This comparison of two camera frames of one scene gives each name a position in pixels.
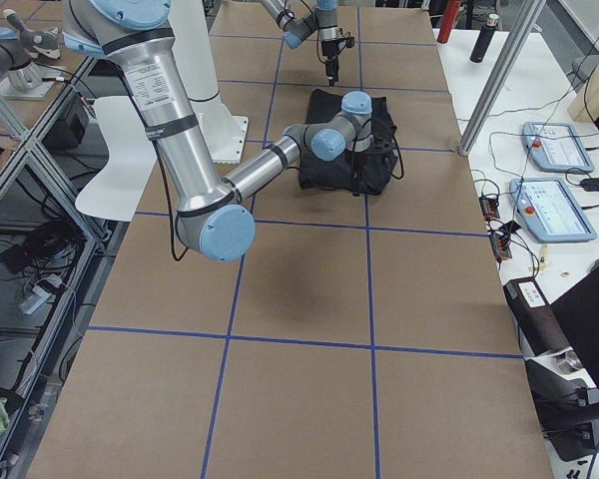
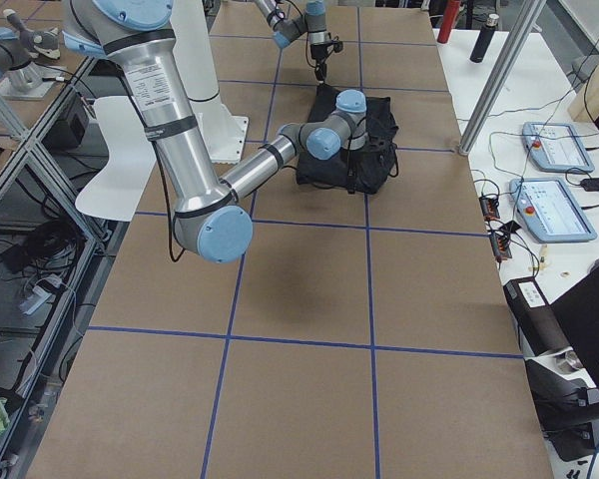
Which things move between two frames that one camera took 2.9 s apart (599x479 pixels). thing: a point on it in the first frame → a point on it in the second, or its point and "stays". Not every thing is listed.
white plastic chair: (118, 193) stays
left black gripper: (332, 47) → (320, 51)
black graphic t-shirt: (361, 173) stays
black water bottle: (484, 38) stays
